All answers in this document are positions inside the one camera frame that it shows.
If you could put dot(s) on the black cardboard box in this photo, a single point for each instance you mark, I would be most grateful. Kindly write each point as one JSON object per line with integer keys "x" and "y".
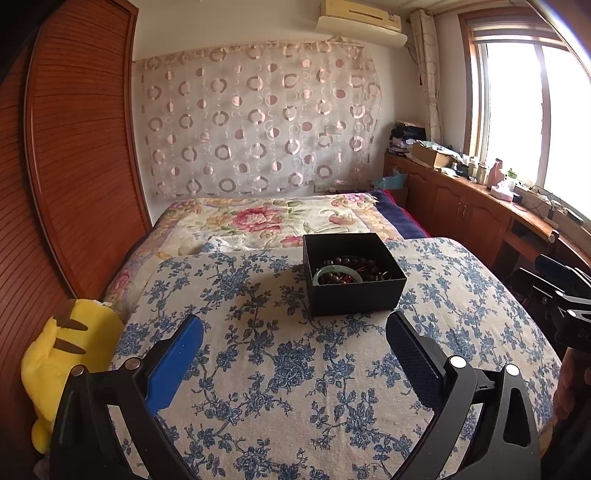
{"x": 351, "y": 300}

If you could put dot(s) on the window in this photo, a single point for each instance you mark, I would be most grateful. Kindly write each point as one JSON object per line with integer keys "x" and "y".
{"x": 508, "y": 115}

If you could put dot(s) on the person's right hand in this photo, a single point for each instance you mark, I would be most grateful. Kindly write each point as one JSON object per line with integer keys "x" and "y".
{"x": 565, "y": 383}

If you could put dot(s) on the circle patterned sheer curtain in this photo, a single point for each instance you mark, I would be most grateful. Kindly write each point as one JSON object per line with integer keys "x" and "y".
{"x": 254, "y": 115}

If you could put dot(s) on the person's dark clothing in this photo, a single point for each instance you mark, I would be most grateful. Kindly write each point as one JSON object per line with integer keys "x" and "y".
{"x": 568, "y": 452}

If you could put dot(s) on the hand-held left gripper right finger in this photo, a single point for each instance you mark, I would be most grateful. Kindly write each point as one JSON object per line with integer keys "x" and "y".
{"x": 411, "y": 350}

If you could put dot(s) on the green jade bangle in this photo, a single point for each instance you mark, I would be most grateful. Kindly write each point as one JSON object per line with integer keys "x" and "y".
{"x": 317, "y": 276}

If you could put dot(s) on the blue floral cloth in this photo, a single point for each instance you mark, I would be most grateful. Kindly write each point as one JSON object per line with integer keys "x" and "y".
{"x": 277, "y": 369}

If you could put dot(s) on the pink figurine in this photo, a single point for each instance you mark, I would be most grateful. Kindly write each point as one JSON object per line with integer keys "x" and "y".
{"x": 498, "y": 173}

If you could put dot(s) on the pile of dark clothes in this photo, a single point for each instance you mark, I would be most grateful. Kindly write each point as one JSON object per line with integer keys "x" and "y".
{"x": 401, "y": 138}

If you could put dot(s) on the purple red blanket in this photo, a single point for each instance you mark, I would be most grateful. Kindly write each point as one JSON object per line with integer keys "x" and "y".
{"x": 397, "y": 212}

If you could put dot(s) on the white tissue box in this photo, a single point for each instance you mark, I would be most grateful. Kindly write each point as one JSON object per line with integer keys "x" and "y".
{"x": 502, "y": 191}

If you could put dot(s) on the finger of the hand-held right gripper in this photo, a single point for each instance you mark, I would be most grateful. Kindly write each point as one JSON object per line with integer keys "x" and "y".
{"x": 549, "y": 265}
{"x": 531, "y": 281}

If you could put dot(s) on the pink floral quilt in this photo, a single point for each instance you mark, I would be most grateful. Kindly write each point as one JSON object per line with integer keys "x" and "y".
{"x": 258, "y": 217}

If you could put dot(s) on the patterned window curtain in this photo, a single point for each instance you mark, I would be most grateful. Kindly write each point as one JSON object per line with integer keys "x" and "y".
{"x": 427, "y": 69}

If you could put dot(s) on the wooden cabinet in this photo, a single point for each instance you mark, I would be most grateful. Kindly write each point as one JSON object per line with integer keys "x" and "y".
{"x": 461, "y": 207}

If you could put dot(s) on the blue plastic bag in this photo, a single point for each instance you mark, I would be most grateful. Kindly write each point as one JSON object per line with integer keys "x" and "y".
{"x": 392, "y": 181}

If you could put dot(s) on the brown cardboard box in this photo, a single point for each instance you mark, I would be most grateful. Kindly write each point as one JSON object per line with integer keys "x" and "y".
{"x": 427, "y": 157}

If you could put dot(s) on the yellow plush toy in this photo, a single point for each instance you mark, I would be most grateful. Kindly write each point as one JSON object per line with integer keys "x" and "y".
{"x": 46, "y": 360}

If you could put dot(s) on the wall socket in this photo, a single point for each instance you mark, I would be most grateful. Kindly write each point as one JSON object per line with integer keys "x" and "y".
{"x": 325, "y": 188}

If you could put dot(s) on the white air conditioner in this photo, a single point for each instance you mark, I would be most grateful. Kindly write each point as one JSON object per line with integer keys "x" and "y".
{"x": 360, "y": 23}

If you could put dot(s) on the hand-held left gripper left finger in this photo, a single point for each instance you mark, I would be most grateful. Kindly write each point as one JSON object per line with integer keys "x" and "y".
{"x": 178, "y": 364}

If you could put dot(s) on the white bottle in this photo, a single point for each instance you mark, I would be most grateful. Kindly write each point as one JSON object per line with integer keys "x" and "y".
{"x": 473, "y": 167}

